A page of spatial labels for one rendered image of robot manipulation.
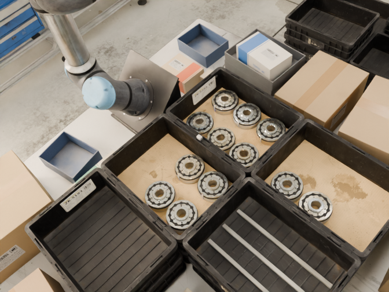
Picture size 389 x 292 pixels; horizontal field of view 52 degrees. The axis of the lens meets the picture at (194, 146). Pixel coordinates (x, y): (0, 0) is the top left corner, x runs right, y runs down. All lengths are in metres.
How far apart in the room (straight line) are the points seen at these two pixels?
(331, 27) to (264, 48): 0.83
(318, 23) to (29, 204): 1.80
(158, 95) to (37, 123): 1.52
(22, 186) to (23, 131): 1.49
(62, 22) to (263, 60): 0.76
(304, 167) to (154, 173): 0.52
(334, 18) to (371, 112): 1.10
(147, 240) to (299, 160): 0.58
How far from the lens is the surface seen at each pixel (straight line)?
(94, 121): 1.80
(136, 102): 1.56
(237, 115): 1.48
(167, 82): 1.54
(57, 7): 1.23
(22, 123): 3.00
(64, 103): 2.97
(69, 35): 1.42
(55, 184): 1.68
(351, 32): 2.41
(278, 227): 1.28
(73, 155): 1.72
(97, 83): 1.47
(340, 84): 1.60
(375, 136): 1.42
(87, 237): 1.37
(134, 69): 1.66
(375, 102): 1.52
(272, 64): 1.60
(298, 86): 1.57
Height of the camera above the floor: 2.01
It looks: 55 degrees down
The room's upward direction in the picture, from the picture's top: 12 degrees counter-clockwise
